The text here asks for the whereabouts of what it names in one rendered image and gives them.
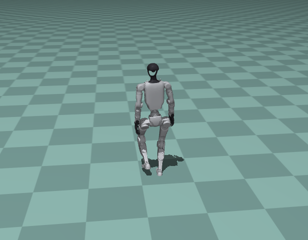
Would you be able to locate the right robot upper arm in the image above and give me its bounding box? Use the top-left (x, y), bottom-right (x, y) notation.
top-left (163, 81), bottom-right (174, 105)

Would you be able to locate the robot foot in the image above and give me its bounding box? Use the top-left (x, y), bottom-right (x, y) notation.
top-left (142, 162), bottom-right (151, 170)
top-left (156, 168), bottom-right (162, 176)

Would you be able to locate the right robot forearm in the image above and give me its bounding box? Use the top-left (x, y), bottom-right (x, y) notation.
top-left (168, 102), bottom-right (175, 116)

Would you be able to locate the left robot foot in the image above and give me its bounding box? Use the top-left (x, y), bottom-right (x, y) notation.
top-left (142, 162), bottom-right (151, 170)

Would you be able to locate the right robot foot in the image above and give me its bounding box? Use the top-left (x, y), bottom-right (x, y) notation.
top-left (156, 168), bottom-right (162, 176)

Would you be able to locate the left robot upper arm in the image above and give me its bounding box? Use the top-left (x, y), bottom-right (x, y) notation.
top-left (136, 83), bottom-right (145, 108)

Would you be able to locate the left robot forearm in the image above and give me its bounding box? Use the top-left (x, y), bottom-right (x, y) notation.
top-left (135, 102), bottom-right (141, 123)

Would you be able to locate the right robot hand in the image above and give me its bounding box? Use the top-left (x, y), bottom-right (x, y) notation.
top-left (169, 114), bottom-right (174, 126)

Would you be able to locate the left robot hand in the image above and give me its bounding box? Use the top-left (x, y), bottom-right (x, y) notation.
top-left (134, 120), bottom-right (140, 135)

